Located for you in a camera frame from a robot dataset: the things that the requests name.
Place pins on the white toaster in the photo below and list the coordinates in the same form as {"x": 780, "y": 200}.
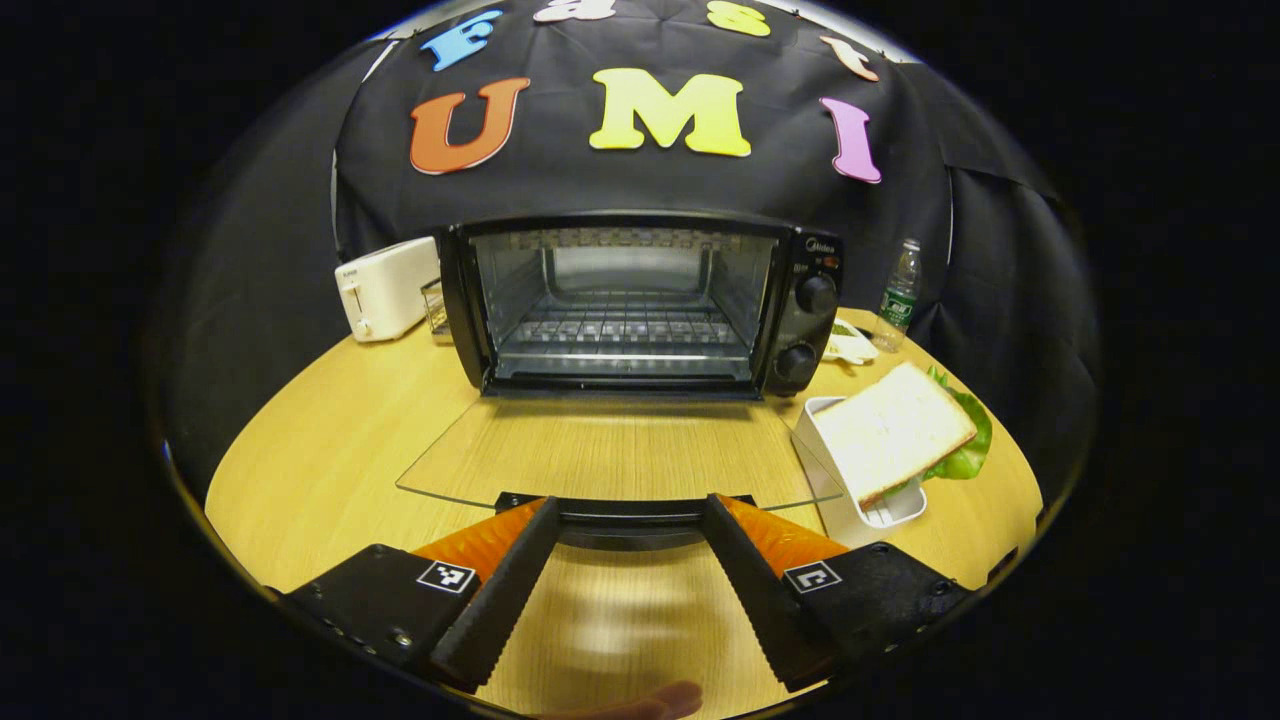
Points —
{"x": 385, "y": 290}

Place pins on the white plastic basket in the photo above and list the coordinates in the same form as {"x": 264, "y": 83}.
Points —
{"x": 840, "y": 505}

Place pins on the lettuce sandwich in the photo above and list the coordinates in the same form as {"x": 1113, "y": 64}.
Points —
{"x": 890, "y": 425}

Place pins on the black electric oven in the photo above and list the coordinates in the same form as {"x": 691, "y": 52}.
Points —
{"x": 810, "y": 340}

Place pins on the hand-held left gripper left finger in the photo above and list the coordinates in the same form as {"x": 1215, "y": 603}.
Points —
{"x": 505, "y": 600}

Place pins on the black backdrop cloth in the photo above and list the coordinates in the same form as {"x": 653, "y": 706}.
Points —
{"x": 600, "y": 185}

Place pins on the clear plastic water bottle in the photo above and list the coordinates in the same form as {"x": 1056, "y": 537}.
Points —
{"x": 900, "y": 295}

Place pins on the white divided grain dish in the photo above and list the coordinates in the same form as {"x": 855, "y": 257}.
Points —
{"x": 850, "y": 345}

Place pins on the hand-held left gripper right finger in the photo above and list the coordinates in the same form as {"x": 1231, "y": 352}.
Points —
{"x": 765, "y": 600}

